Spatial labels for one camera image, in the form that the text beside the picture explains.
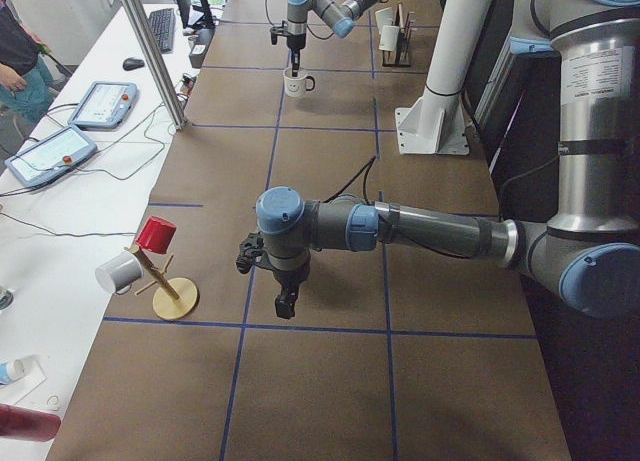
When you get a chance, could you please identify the white smiley face mug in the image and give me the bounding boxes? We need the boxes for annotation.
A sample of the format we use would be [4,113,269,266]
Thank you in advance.
[283,67,316,98]

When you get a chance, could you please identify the red cup on tree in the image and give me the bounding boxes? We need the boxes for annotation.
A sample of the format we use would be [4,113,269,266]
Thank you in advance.
[135,216,177,254]

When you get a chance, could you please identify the white cup on tree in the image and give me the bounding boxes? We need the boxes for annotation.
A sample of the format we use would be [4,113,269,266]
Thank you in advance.
[95,251,144,294]

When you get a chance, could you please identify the white ribbed mug left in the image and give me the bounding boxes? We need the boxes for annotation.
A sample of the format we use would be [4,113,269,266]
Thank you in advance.
[375,7,394,33]

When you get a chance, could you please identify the white HOME mug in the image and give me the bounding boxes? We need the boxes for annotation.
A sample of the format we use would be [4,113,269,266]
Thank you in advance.
[378,24,400,52]

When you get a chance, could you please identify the wooden mug tree stand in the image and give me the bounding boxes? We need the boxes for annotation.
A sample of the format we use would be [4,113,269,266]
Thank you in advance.
[126,244,199,321]

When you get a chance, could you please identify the black keyboard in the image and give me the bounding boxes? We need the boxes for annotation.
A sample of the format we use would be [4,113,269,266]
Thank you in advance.
[148,8,176,53]

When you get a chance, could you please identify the black computer mouse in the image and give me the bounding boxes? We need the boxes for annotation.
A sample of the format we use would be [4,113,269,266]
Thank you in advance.
[122,57,145,71]

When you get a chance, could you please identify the far teach pendant tablet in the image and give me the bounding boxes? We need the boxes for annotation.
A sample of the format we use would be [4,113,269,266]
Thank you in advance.
[68,81,138,131]

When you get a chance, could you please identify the teach pendant tablet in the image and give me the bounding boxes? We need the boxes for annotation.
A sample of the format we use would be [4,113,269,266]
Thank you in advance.
[68,81,138,131]
[4,126,97,188]

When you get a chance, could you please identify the person in dark shirt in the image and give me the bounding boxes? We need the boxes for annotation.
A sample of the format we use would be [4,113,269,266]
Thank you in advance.
[1,0,53,123]

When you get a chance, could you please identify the near teach pendant tablet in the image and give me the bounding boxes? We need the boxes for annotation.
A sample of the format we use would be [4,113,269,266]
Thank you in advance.
[4,126,97,188]

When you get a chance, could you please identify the white blue tube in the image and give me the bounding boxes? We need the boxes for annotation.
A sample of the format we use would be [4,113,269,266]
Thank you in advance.
[0,359,25,386]

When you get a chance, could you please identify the red bottle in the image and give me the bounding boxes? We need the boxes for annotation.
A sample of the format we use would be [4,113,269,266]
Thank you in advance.
[1,404,61,442]

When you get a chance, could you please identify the black wire mug rack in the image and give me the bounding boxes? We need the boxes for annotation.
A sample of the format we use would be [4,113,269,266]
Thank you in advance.
[379,2,414,67]

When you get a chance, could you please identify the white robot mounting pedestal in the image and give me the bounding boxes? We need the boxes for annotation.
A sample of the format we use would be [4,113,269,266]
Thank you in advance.
[395,0,493,155]

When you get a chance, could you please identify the aluminium frame post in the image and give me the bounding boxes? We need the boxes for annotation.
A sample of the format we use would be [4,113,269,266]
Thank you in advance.
[121,0,186,131]

